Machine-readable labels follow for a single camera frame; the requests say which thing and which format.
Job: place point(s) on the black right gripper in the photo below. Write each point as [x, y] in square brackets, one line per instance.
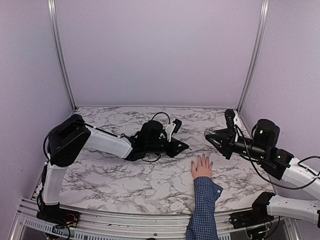
[227, 140]

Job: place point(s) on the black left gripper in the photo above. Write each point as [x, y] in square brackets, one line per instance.
[174, 150]

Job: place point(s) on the blue checkered sleeve forearm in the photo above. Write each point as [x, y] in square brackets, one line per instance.
[202, 224]

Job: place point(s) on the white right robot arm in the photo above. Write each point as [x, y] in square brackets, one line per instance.
[282, 165]

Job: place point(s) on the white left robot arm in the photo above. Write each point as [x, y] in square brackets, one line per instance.
[63, 144]

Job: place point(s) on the person's hand with long nails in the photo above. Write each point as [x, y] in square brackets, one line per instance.
[203, 167]

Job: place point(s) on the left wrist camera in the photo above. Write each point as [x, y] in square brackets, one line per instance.
[172, 128]

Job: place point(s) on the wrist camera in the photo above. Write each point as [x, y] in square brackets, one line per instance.
[232, 119]
[172, 128]

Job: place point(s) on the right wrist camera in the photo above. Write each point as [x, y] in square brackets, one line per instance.
[232, 119]

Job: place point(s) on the right aluminium corner post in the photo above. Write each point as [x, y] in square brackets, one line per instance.
[260, 33]

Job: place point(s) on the aluminium corner post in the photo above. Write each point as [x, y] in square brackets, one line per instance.
[260, 33]
[59, 53]

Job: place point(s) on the aluminium front rail frame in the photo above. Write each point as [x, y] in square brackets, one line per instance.
[102, 225]

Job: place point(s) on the left aluminium corner post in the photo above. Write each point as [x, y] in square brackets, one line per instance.
[59, 53]

